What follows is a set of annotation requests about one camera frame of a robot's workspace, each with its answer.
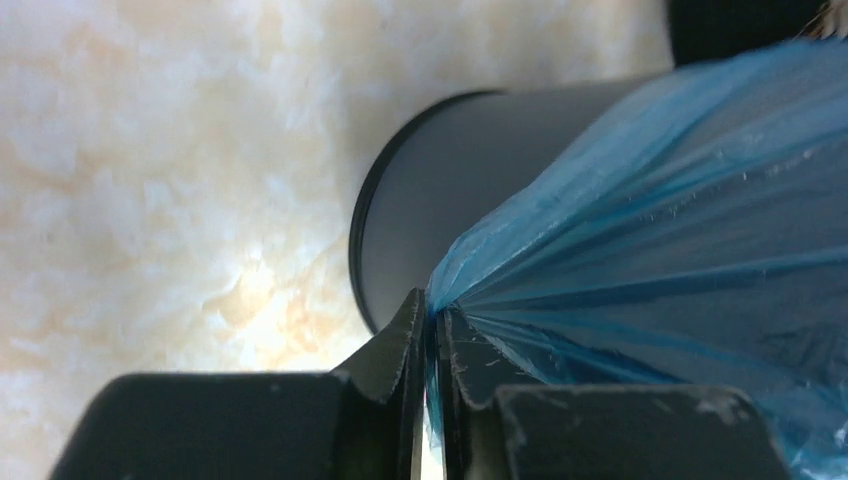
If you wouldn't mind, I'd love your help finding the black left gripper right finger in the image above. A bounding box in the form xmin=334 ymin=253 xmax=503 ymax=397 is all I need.
xmin=437 ymin=309 xmax=790 ymax=479

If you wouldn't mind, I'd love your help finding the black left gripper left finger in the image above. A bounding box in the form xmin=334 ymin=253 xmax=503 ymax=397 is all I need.
xmin=51 ymin=289 xmax=426 ymax=479

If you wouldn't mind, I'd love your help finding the black trash bin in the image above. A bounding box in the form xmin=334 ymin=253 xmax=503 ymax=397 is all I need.
xmin=348 ymin=77 xmax=643 ymax=333

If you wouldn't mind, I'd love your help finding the blue plastic trash bag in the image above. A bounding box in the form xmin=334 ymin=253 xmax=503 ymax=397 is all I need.
xmin=427 ymin=40 xmax=847 ymax=479

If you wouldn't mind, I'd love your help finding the black cloth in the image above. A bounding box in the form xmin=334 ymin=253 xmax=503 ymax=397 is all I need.
xmin=665 ymin=0 xmax=825 ymax=67

